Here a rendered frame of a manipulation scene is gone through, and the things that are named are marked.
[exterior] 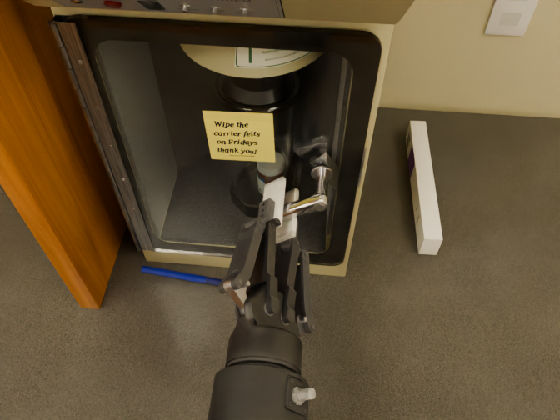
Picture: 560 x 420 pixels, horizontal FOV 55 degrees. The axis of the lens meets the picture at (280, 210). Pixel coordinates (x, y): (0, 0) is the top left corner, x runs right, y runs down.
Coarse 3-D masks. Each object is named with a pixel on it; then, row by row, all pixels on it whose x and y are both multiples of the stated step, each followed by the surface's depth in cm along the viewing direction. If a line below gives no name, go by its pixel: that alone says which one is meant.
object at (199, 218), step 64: (128, 64) 53; (192, 64) 52; (256, 64) 52; (320, 64) 51; (128, 128) 60; (192, 128) 60; (320, 128) 58; (192, 192) 69; (256, 192) 68; (320, 256) 78
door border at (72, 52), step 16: (64, 32) 51; (64, 48) 52; (80, 48) 52; (64, 64) 53; (80, 64) 54; (80, 80) 55; (80, 96) 57; (96, 96) 57; (96, 112) 59; (96, 128) 61; (112, 144) 63; (112, 160) 65; (128, 192) 70; (128, 208) 73; (144, 224) 76; (144, 240) 79
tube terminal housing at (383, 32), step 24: (264, 24) 49; (288, 24) 49; (312, 24) 49; (336, 24) 49; (360, 24) 49; (384, 24) 48; (384, 48) 50; (384, 72) 53; (360, 192) 68; (192, 264) 86; (216, 264) 85; (312, 264) 82
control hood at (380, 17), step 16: (32, 0) 45; (48, 0) 44; (288, 0) 39; (304, 0) 39; (320, 0) 39; (336, 0) 38; (352, 0) 38; (368, 0) 38; (384, 0) 38; (400, 0) 37; (240, 16) 46; (288, 16) 45; (304, 16) 44; (320, 16) 44; (336, 16) 43; (352, 16) 43; (368, 16) 43; (384, 16) 42; (400, 16) 42
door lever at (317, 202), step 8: (312, 168) 63; (320, 168) 62; (328, 168) 62; (312, 176) 64; (320, 176) 62; (328, 176) 63; (320, 184) 61; (320, 192) 60; (296, 200) 62; (304, 200) 61; (312, 200) 60; (320, 200) 60; (288, 208) 62; (296, 208) 61; (304, 208) 61; (312, 208) 61; (320, 208) 60; (288, 216) 62; (296, 216) 62
